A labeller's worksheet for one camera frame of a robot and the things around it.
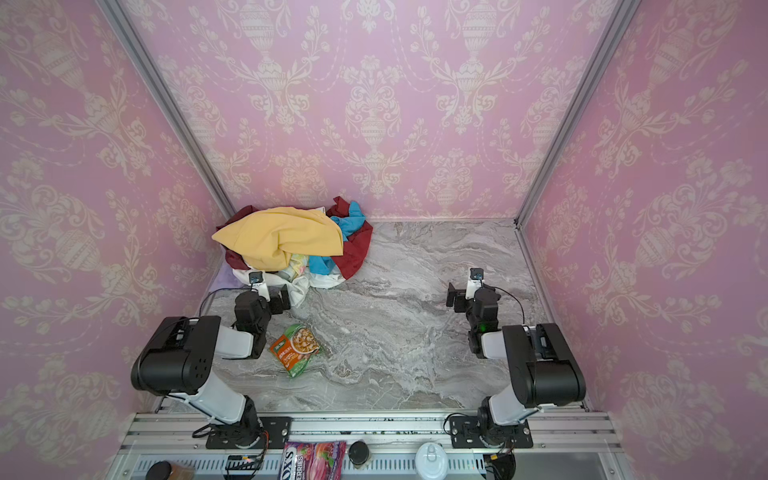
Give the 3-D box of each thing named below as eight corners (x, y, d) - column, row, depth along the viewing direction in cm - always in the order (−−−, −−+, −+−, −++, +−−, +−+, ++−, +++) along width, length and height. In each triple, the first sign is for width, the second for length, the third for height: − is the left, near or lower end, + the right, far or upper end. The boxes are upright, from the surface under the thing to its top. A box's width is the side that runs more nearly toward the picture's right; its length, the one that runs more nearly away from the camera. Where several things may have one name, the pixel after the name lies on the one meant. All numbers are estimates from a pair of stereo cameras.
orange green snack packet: (267, 352, 90) (265, 349, 88) (298, 323, 96) (296, 319, 94) (296, 379, 85) (293, 377, 83) (326, 347, 91) (325, 343, 89)
